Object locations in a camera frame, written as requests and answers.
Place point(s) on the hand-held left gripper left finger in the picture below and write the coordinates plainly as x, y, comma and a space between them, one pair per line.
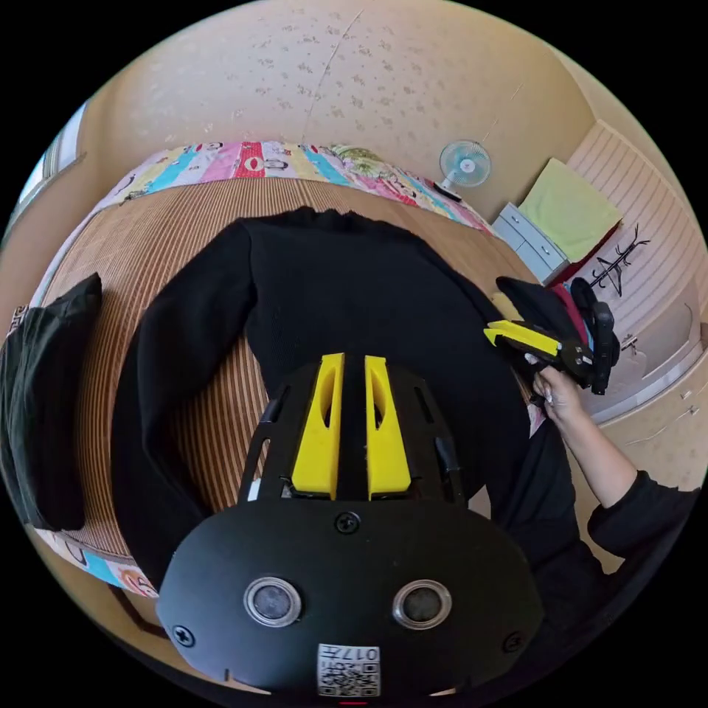
316, 442

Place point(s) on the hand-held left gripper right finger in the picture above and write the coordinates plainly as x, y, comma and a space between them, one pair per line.
390, 453

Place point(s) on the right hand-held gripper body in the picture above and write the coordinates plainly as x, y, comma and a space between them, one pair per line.
572, 354

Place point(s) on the person's right forearm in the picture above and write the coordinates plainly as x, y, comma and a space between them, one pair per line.
608, 470

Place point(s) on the black long sleeve sweater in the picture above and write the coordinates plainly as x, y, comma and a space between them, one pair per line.
354, 298

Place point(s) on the person's right hand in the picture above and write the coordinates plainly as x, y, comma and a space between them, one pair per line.
558, 395

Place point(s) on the grey drawer cabinet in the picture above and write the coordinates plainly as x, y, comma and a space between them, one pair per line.
528, 243

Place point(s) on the black coat rack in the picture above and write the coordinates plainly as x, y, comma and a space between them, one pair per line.
614, 265

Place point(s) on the yellow-green cloth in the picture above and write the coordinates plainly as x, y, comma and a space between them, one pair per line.
570, 213

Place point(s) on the white table fan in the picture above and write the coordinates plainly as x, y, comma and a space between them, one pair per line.
463, 164

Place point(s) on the bed with striped woven mat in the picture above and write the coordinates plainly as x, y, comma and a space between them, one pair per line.
166, 238

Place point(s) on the dark pillow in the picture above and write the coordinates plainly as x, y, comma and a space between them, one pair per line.
44, 398

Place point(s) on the window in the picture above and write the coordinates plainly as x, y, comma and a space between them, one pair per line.
52, 160

